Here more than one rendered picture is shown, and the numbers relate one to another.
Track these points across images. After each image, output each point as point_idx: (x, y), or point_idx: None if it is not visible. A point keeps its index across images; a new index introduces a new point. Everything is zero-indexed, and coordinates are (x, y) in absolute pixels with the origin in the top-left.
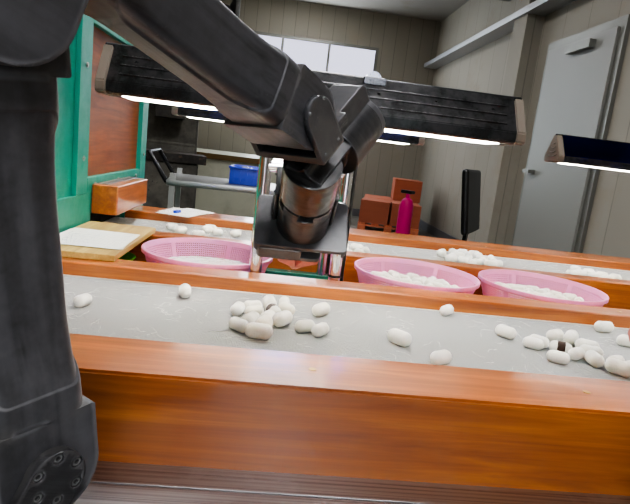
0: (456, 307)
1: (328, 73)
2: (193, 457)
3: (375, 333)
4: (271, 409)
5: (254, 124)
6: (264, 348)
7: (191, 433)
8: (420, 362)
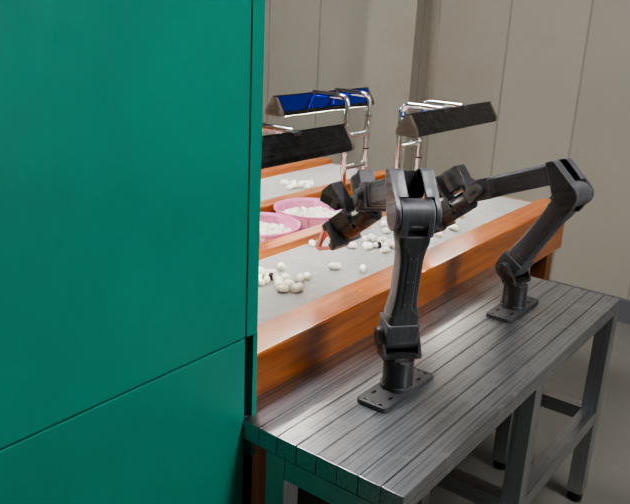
0: (311, 239)
1: (278, 135)
2: (347, 342)
3: (317, 268)
4: (366, 310)
5: (382, 206)
6: (310, 294)
7: (347, 332)
8: (357, 274)
